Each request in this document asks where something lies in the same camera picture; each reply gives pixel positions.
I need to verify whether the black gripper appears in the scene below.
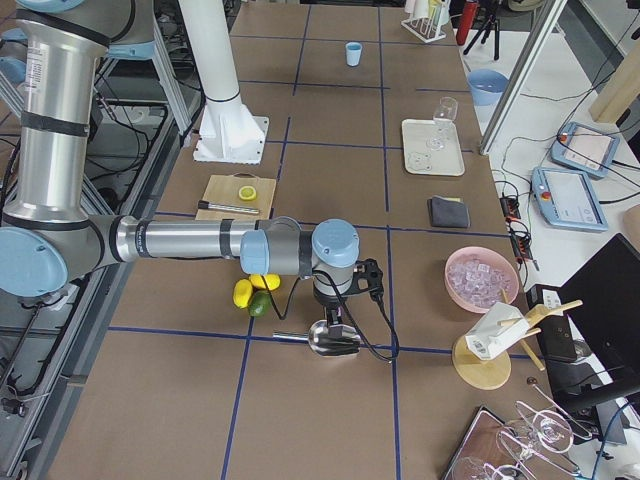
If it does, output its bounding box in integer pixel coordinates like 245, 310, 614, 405
313, 274, 350, 350

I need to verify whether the light blue plastic cup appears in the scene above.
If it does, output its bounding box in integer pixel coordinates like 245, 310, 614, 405
345, 41, 363, 67

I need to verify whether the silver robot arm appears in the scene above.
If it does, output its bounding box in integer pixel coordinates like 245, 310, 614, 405
1, 1, 363, 356

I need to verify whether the metal ice scoop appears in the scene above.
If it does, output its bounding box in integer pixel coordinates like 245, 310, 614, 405
272, 320, 361, 357

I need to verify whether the pink bowl with ice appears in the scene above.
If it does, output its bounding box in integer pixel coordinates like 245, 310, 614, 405
444, 246, 520, 313

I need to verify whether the blue bowl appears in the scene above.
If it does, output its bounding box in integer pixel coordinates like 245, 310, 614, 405
467, 69, 509, 106

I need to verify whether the yellow lemon upper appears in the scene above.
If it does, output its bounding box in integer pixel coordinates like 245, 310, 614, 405
249, 274, 281, 291

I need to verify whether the yellow lemon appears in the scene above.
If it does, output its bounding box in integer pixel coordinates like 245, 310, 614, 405
249, 274, 281, 291
232, 279, 254, 309

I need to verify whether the green lime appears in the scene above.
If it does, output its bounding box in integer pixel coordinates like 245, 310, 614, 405
247, 290, 272, 318

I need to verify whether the yellow lemon lower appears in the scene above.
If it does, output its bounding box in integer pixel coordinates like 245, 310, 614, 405
232, 279, 254, 309

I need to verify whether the halved lemon slice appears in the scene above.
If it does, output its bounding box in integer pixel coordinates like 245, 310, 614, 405
238, 185, 258, 202

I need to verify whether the wooden cutting board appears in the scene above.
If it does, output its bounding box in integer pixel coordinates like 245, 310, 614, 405
196, 174, 276, 220

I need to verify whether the dark grey folded cloth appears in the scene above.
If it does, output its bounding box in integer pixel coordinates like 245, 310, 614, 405
427, 196, 470, 228

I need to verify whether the wooden cup stand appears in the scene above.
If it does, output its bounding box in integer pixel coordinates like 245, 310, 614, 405
452, 300, 583, 390

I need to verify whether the white paper carton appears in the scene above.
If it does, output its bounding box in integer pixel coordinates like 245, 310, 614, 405
464, 302, 529, 361

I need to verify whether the cream serving tray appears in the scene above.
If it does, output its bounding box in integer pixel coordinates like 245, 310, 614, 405
401, 119, 465, 177

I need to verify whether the glassware rack with glasses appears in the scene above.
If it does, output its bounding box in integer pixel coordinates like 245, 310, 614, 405
442, 397, 593, 479

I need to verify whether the clear wine glass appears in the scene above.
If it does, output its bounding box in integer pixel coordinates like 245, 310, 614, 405
427, 96, 458, 151

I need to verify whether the near teach pendant tablet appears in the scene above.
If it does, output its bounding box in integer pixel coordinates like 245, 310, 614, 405
531, 167, 608, 232

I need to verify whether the teach pendant tablet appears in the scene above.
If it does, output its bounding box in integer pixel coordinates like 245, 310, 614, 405
551, 121, 620, 179
531, 167, 608, 232

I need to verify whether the far teach pendant tablet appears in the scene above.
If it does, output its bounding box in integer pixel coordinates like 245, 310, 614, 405
551, 121, 620, 179

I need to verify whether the black handled metal knife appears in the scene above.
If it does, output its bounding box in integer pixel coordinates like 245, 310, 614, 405
197, 200, 260, 215

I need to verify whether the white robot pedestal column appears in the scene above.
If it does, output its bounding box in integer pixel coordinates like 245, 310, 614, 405
179, 0, 269, 165

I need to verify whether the white wire cup rack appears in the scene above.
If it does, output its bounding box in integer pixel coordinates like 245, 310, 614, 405
401, 0, 450, 44

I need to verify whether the black camera tripod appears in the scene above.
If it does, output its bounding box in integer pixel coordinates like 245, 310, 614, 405
462, 0, 502, 61

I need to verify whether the aluminium frame post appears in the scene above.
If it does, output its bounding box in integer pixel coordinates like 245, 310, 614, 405
479, 0, 568, 155

